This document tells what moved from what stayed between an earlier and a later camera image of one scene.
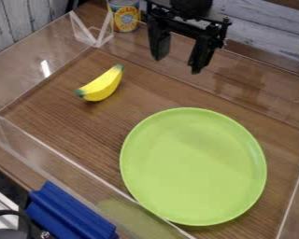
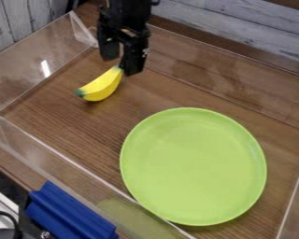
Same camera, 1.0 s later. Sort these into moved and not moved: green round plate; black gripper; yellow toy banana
Moved: black gripper
Not moved: yellow toy banana; green round plate
